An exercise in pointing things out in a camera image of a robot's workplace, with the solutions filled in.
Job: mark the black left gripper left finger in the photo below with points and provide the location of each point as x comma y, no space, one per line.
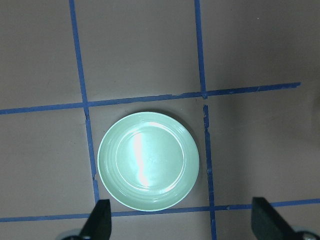
99,224

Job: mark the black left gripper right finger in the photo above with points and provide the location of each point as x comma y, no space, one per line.
268,224

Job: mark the blue tape strip lower horizontal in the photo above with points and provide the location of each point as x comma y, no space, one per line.
229,207

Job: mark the blue tape strip horizontal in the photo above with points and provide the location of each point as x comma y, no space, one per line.
229,207
152,98

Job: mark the light green round plate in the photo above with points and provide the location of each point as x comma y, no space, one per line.
148,161

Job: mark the blue tape strip upper horizontal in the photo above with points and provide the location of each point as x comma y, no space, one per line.
152,98

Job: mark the blue tape strip right vertical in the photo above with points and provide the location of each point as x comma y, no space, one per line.
205,110

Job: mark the blue tape strip vertical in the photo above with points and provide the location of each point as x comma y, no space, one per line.
205,110
84,98

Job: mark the blue tape strip left vertical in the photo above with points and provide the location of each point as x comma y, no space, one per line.
84,98

